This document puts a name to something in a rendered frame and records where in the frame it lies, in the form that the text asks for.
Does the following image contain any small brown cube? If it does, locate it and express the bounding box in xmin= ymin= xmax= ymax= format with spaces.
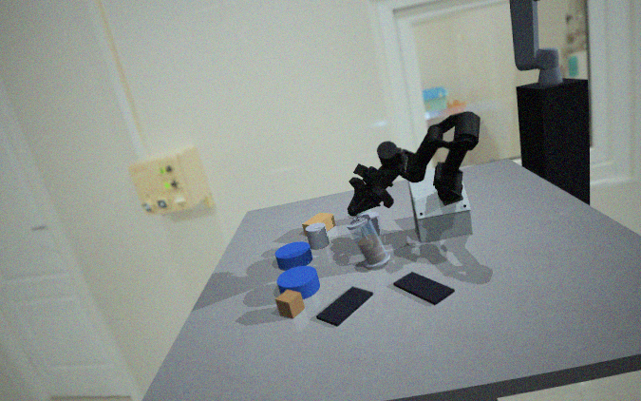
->
xmin=275 ymin=289 xmax=305 ymax=319

